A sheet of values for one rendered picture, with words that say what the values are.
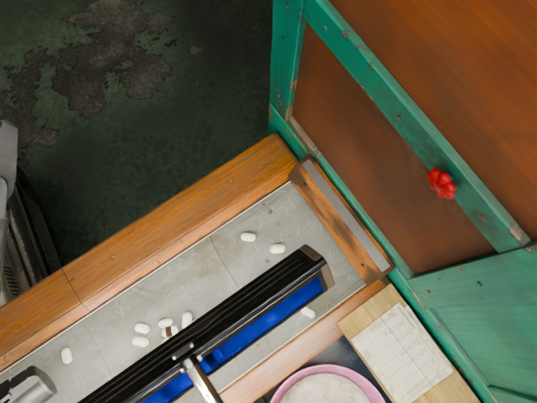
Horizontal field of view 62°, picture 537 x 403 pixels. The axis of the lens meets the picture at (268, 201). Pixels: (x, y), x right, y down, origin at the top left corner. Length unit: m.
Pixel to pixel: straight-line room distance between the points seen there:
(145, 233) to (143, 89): 1.13
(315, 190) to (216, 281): 0.30
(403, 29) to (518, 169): 0.19
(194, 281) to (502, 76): 0.77
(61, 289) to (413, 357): 0.77
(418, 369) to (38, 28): 2.07
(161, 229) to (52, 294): 0.27
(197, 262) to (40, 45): 1.54
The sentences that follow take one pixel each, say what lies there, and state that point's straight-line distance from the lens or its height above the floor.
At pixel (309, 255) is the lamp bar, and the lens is 0.68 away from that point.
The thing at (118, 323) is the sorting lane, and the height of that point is 0.74.
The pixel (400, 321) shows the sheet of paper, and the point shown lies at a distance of 1.03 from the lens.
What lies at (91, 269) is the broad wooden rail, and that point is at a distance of 1.07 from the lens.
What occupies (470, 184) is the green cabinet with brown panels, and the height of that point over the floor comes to 1.27.
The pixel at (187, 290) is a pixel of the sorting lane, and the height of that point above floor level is 0.74.
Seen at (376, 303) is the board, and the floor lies 0.78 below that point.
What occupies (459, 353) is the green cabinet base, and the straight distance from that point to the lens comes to 1.01.
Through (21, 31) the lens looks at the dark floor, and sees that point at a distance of 2.42.
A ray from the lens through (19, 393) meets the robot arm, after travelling 0.99.
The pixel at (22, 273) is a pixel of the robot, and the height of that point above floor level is 0.36.
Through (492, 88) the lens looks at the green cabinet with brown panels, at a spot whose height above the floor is 1.38.
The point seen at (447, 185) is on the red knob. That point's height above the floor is 1.26.
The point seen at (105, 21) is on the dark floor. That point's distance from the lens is 2.31.
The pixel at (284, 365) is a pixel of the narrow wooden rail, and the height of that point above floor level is 0.76.
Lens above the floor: 1.76
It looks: 75 degrees down
